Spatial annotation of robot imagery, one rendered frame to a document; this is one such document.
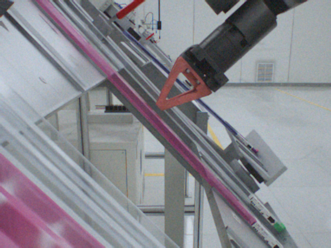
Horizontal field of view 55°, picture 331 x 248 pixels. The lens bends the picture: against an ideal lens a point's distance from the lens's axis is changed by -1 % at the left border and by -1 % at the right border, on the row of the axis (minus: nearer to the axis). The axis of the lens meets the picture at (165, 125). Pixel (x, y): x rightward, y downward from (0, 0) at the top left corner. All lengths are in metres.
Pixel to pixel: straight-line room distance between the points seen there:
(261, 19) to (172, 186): 0.60
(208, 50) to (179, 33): 7.53
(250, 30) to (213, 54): 0.06
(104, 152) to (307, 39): 7.68
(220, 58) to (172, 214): 0.62
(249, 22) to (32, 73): 0.33
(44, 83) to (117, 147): 1.21
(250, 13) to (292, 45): 8.13
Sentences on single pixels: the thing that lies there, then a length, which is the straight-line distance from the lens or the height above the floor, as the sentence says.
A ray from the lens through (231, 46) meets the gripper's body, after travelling 0.46.
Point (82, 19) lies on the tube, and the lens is 0.48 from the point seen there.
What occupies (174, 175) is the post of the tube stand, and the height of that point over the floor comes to 0.66.
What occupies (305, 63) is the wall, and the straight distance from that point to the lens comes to 8.76.
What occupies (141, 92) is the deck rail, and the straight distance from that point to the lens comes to 0.56.
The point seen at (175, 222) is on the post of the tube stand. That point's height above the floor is 0.51.
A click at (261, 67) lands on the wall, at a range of 8.36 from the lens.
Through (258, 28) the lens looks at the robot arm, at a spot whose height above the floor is 1.05.
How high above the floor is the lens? 1.03
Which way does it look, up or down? 14 degrees down
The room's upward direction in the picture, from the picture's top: straight up
